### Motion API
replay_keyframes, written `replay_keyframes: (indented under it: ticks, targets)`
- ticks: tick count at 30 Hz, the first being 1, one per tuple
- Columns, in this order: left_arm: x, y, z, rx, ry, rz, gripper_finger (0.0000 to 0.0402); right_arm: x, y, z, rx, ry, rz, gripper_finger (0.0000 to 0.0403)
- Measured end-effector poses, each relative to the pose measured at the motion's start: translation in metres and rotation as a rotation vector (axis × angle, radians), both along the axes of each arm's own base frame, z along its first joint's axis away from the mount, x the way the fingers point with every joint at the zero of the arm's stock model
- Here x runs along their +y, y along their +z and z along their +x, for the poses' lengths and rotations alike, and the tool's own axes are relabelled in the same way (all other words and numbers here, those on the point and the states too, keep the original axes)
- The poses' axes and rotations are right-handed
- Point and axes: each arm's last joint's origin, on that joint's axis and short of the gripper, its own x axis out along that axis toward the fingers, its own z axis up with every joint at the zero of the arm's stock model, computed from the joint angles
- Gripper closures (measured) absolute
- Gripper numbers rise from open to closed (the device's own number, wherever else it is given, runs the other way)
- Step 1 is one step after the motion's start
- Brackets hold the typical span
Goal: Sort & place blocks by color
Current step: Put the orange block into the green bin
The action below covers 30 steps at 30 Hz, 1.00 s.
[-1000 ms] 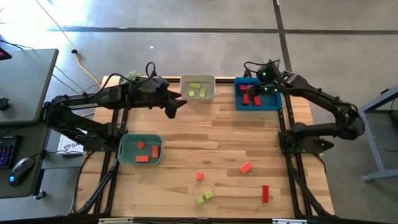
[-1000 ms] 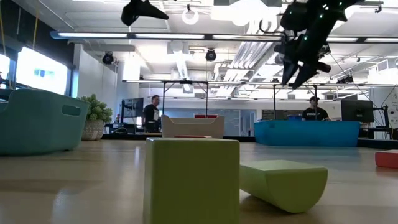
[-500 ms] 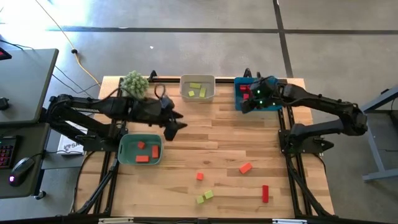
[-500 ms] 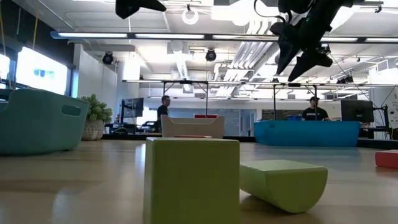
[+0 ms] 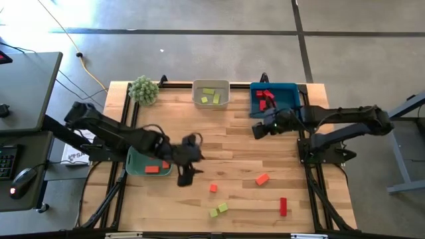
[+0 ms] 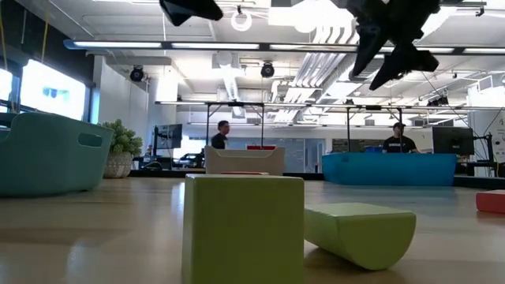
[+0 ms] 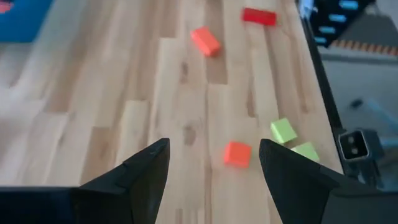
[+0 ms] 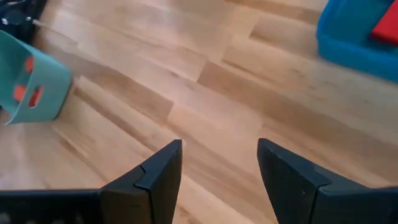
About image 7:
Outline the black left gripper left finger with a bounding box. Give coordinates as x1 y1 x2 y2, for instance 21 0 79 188
79 138 171 224

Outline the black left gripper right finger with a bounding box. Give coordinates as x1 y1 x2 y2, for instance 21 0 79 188
259 139 341 224

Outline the orange cube block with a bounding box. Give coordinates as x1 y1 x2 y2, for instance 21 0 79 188
223 141 252 169

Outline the green cube block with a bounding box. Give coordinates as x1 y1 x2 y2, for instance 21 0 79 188
290 141 320 163

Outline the green half-cylinder block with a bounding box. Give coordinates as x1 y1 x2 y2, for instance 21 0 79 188
269 117 299 144

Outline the orange rectangular block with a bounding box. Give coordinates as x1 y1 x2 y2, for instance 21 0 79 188
190 26 222 58

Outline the black crate with cyan stripes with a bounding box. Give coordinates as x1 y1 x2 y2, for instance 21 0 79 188
306 0 376 49

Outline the dark red long block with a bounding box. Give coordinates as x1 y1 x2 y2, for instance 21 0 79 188
241 7 278 27

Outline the blue plastic bin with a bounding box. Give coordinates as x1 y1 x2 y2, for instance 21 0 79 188
0 0 54 44

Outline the pink block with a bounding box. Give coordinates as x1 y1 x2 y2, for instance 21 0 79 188
0 0 14 14

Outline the black table-level camera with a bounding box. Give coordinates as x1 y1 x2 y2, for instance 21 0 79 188
337 127 386 189

